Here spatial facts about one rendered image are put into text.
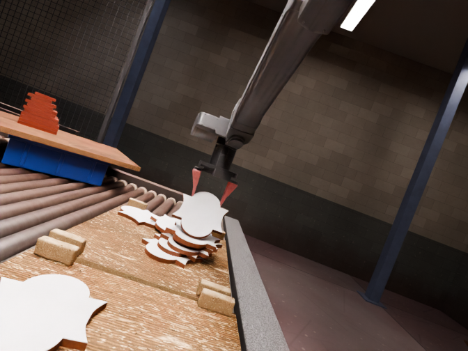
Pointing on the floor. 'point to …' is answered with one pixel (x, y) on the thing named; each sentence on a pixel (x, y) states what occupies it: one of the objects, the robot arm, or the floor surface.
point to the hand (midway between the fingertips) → (207, 199)
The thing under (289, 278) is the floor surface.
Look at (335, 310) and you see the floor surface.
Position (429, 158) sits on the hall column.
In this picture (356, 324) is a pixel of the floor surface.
